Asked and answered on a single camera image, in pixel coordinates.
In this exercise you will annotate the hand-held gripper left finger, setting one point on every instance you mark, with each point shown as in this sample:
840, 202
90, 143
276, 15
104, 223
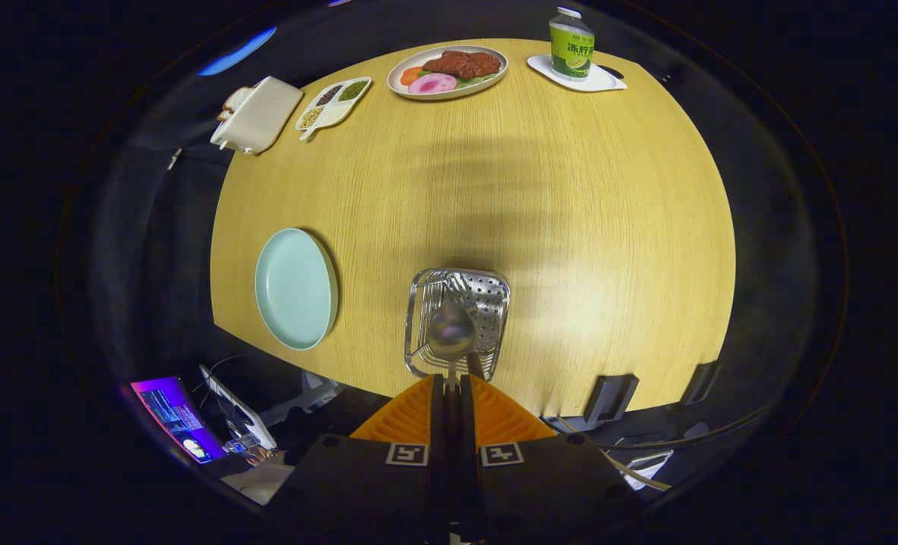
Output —
358, 492

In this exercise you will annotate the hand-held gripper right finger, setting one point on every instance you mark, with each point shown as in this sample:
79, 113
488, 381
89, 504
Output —
555, 492

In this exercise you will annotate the glowing computer screen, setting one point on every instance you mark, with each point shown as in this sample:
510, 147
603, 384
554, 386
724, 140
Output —
176, 416

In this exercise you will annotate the metal cutlery rack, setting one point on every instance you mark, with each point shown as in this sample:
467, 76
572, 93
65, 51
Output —
487, 303

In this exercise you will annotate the pale green plate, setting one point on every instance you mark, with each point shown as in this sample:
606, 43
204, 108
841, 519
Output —
294, 291

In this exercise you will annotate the white divided bean tray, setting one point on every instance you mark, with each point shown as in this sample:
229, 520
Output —
335, 113

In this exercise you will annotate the small white clip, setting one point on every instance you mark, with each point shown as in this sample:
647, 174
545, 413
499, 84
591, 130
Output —
174, 159

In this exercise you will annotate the white toaster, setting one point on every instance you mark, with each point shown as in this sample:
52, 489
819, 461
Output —
263, 117

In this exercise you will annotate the toast slices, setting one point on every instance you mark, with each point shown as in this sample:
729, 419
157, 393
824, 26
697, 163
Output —
235, 100

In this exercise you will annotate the white coaster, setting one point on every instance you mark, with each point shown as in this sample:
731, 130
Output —
608, 79

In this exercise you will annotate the white plate with food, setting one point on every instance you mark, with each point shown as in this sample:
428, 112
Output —
456, 66

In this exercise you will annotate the green drink bottle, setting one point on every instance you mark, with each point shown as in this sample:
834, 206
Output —
570, 49

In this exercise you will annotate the black table bracket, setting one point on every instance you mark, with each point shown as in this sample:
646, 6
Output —
609, 397
700, 382

